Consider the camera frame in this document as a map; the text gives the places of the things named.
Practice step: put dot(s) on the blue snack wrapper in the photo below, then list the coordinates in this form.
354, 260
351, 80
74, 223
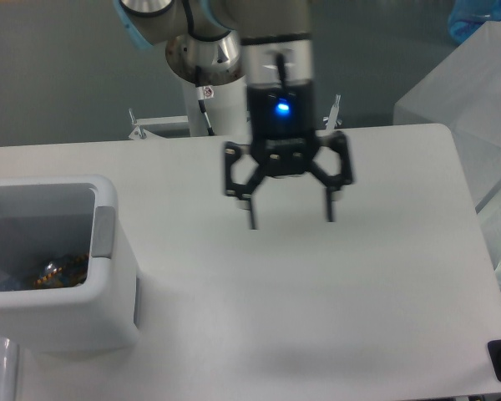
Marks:
63, 272

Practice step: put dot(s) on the blue plastic bag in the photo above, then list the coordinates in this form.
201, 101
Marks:
466, 17

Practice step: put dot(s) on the white base bracket left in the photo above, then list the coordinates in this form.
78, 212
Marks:
158, 127

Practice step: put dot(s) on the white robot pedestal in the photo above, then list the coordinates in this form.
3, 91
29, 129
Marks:
213, 83

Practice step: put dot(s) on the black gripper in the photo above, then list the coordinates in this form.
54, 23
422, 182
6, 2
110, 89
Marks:
284, 143

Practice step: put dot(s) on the translucent plastic box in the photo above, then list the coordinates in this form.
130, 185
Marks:
464, 93

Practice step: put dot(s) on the white trash can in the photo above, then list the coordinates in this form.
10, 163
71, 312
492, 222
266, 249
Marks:
44, 218

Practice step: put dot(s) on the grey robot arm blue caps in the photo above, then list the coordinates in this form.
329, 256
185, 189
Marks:
275, 41

